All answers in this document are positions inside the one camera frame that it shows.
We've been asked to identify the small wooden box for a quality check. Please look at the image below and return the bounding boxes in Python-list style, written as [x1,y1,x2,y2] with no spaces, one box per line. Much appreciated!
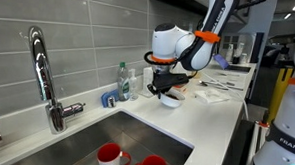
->
[173,83,189,95]

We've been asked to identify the small black cup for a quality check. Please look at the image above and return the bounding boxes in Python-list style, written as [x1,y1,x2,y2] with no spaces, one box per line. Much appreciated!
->
[231,55,241,66]

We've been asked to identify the metal table knife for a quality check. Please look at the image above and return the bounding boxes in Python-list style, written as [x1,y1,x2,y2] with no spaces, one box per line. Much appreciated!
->
[224,83,246,92]

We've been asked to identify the white paper napkin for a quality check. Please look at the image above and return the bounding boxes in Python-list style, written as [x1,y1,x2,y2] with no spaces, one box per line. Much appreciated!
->
[193,88,233,106]

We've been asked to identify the dark base cabinet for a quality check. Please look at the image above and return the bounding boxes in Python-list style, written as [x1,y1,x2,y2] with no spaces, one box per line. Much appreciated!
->
[218,104,259,165]

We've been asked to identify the red and white mug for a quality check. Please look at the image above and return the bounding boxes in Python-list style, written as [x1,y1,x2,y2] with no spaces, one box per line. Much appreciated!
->
[96,141,133,165]
[133,153,169,165]

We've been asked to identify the white cable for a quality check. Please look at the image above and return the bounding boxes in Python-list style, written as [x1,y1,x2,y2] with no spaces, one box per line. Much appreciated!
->
[199,72,252,121]

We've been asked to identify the dark metal spoon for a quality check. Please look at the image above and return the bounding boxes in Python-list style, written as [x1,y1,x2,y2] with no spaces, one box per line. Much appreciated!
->
[198,80,230,91]

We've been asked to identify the green capped soap bottle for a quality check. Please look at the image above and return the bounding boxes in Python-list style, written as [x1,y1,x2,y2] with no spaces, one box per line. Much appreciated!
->
[116,61,132,103]

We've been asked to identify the small chrome sink stopper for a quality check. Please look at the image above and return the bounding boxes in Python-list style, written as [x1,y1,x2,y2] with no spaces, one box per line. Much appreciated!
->
[106,95,118,109]

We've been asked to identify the chrome kitchen faucet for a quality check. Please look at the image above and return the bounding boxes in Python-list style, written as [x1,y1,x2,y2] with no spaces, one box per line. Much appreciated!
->
[24,24,90,137]

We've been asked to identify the brown crumbs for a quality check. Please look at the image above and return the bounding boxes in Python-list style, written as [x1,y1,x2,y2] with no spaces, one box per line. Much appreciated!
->
[166,92,180,101]

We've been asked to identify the black camera cable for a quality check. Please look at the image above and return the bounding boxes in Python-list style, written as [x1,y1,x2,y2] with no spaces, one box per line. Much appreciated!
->
[143,0,271,83]

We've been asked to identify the blue sponge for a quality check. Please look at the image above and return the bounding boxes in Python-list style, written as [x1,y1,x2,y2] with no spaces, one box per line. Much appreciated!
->
[99,87,120,109]

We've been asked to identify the small clear pump bottle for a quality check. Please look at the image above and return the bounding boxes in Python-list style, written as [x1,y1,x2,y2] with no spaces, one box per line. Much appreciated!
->
[128,68,141,101]

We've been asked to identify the white pump bottle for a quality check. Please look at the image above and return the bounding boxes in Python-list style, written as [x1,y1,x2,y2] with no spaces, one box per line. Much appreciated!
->
[224,43,234,63]

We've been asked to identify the dark overhead cabinet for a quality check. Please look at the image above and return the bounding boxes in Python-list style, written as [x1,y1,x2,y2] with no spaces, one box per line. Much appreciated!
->
[146,0,253,25]

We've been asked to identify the white bowl plate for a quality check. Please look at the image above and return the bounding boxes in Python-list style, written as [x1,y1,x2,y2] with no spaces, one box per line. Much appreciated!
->
[158,87,187,109]

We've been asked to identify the stainless steel sink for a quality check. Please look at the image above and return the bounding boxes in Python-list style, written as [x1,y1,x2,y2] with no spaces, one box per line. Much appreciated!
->
[8,106,196,165]

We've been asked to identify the white spray bottle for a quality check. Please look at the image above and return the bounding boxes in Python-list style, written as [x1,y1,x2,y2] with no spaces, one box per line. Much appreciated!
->
[236,41,245,59]

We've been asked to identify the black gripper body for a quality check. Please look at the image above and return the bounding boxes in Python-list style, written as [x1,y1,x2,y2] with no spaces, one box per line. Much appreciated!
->
[151,73,176,93]

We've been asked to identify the small white jar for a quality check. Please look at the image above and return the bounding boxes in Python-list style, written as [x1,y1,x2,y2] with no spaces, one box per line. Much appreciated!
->
[239,53,249,65]

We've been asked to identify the white pole with red clamp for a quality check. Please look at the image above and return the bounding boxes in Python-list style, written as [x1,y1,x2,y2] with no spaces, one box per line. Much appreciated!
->
[244,119,271,165]

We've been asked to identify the yellow post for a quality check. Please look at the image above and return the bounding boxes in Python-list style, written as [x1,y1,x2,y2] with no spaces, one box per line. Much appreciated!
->
[267,65,294,125]

